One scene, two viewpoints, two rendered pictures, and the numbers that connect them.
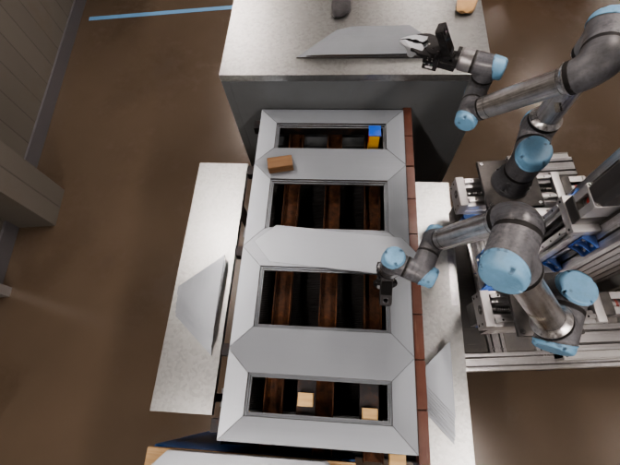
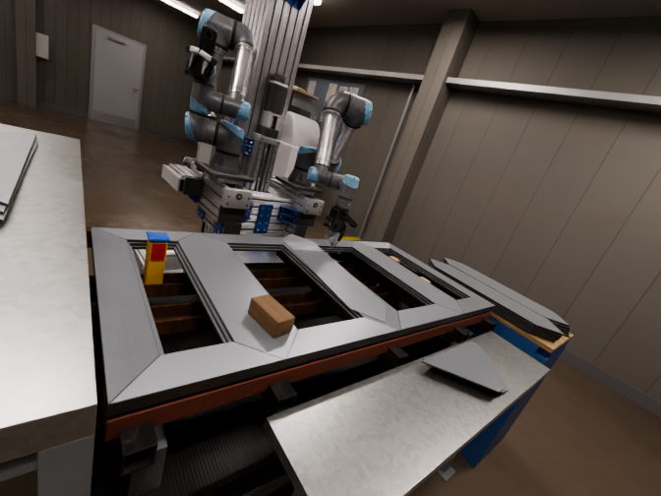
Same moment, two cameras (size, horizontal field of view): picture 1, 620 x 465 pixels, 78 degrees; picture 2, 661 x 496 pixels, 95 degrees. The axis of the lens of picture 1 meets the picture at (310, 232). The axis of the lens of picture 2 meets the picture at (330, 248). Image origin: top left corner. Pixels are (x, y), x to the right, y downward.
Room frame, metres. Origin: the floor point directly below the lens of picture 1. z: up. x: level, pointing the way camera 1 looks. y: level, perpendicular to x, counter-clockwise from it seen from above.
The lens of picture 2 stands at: (1.59, 0.56, 1.33)
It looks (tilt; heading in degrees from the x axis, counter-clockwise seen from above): 18 degrees down; 215
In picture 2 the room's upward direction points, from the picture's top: 18 degrees clockwise
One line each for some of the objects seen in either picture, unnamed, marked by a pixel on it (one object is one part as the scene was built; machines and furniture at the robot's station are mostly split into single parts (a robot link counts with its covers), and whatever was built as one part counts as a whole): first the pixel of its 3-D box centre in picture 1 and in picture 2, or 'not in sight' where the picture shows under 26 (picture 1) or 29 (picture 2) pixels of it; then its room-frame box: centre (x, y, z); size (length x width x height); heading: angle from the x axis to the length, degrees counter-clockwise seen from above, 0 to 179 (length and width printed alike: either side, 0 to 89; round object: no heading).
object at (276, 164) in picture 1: (280, 163); (270, 315); (1.08, 0.09, 0.87); 0.12 x 0.06 x 0.05; 89
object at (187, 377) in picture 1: (206, 272); (450, 389); (0.63, 0.51, 0.74); 1.20 x 0.26 x 0.03; 168
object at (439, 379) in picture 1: (437, 389); not in sight; (-0.02, -0.42, 0.70); 0.39 x 0.12 x 0.04; 168
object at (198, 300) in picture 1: (197, 302); (476, 369); (0.49, 0.54, 0.77); 0.45 x 0.20 x 0.04; 168
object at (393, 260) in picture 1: (393, 261); (348, 187); (0.41, -0.27, 1.16); 0.09 x 0.08 x 0.11; 55
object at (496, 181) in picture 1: (515, 175); (226, 160); (0.70, -0.84, 1.09); 0.15 x 0.15 x 0.10
